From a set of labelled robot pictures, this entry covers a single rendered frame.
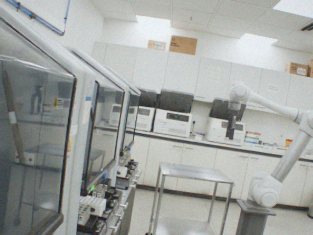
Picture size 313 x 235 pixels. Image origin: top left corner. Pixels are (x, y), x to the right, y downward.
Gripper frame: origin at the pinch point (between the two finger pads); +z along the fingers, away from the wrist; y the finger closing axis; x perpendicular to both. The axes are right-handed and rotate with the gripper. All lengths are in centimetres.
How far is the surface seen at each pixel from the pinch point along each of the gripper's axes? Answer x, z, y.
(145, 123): 79, 19, 219
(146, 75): 92, -56, 248
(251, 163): -91, 52, 219
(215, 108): -27, -21, 255
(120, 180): 72, 41, -17
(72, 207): 75, 25, -113
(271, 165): -125, 51, 219
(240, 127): -64, 2, 223
